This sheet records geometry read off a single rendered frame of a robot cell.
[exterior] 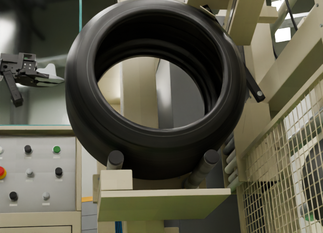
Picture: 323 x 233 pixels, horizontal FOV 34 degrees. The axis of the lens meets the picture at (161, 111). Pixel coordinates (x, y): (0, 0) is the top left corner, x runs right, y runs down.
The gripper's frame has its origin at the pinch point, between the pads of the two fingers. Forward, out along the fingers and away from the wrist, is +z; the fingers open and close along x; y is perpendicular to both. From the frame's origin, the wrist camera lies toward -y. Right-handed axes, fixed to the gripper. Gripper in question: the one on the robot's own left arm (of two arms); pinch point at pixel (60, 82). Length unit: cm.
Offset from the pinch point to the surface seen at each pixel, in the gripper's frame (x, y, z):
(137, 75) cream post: 26.1, 18.9, 25.5
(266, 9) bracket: 6, 43, 70
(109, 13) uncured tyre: -12.0, 20.0, 13.1
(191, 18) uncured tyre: -12.5, 21.8, 39.1
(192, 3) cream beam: 20, 51, 45
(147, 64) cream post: 26.0, 24.3, 29.0
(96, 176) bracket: 24.0, -22.7, 14.4
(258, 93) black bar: 20, 14, 71
